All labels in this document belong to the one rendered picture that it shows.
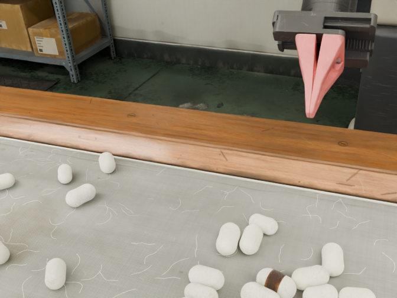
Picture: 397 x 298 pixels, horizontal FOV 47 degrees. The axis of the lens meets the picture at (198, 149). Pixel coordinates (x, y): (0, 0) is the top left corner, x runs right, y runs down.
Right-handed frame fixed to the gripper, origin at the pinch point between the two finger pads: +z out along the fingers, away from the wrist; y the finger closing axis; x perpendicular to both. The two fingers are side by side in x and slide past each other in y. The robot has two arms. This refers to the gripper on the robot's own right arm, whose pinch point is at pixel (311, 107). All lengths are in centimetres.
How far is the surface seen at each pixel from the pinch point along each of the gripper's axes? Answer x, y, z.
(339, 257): 1.3, 4.8, 14.0
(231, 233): 1.0, -5.6, 13.9
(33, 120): 9.7, -41.3, 2.6
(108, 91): 164, -132, -63
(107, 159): 6.3, -25.0, 7.4
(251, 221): 3.4, -4.4, 12.0
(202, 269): -2.3, -6.9, 17.9
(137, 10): 173, -135, -121
